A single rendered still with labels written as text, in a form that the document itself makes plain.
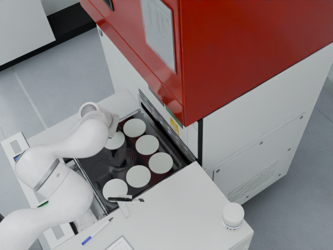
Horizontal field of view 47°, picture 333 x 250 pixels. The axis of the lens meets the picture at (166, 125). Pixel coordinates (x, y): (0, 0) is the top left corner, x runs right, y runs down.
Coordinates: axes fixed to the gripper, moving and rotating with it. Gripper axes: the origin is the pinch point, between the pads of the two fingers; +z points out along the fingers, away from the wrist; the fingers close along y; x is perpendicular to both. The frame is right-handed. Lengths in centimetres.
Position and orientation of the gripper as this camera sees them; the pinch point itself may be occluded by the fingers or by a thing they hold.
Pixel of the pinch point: (116, 128)
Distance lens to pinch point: 168.4
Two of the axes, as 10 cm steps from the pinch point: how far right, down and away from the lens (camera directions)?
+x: 9.4, 2.3, -2.3
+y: -2.7, 9.6, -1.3
